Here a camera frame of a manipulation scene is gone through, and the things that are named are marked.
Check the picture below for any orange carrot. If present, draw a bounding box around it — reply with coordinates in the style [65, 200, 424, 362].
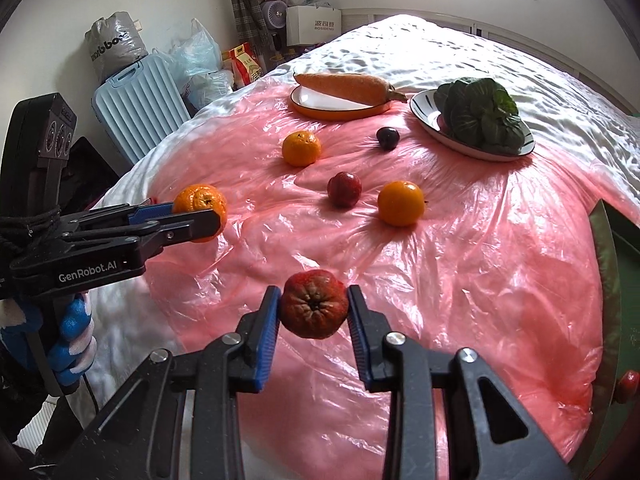
[294, 74, 408, 106]

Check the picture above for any black rimmed white plate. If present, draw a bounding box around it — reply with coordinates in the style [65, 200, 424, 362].
[409, 89, 536, 162]

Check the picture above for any dark red ribbed tomato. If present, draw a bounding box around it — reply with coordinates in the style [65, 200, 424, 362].
[278, 269, 348, 339]

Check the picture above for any white paper bag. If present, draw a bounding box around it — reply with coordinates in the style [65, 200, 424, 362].
[285, 6, 342, 47]

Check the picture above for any red fruit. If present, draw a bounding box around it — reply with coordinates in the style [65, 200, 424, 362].
[614, 370, 640, 404]

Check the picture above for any bumpy orange mandarin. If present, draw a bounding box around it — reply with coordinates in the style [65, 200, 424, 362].
[171, 183, 228, 243]

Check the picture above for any small red apple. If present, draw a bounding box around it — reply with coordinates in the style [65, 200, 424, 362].
[326, 171, 362, 209]

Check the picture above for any small purple fan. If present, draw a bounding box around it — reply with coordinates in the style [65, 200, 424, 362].
[260, 0, 288, 32]

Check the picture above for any smooth orange fruit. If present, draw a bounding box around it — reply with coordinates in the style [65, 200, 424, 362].
[378, 181, 426, 228]

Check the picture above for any light blue suitcase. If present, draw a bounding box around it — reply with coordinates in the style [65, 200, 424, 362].
[92, 54, 190, 165]

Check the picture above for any dark purple plum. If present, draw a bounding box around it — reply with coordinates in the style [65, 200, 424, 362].
[376, 127, 400, 152]

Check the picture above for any clear plastic bag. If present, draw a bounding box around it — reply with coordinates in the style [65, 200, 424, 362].
[152, 18, 234, 110]

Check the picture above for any round orange mandarin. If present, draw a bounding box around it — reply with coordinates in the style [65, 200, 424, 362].
[282, 130, 322, 167]

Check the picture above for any green tray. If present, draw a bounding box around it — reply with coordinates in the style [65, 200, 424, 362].
[570, 200, 639, 479]

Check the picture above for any orange rimmed white plate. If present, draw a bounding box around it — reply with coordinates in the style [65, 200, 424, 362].
[288, 86, 392, 122]

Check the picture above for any plaid scarf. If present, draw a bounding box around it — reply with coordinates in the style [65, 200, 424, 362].
[231, 0, 276, 72]

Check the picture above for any green leafy vegetable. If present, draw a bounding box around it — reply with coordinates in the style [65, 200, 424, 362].
[434, 78, 528, 155]

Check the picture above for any blue white gloved hand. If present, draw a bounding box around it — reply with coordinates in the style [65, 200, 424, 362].
[1, 294, 96, 387]

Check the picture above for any red yellow box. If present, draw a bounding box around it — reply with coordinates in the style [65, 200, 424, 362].
[222, 42, 262, 89]

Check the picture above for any grey printed bag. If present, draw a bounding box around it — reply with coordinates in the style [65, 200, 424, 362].
[85, 11, 149, 82]

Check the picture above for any pink plastic sheet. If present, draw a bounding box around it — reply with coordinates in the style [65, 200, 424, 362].
[144, 88, 602, 457]

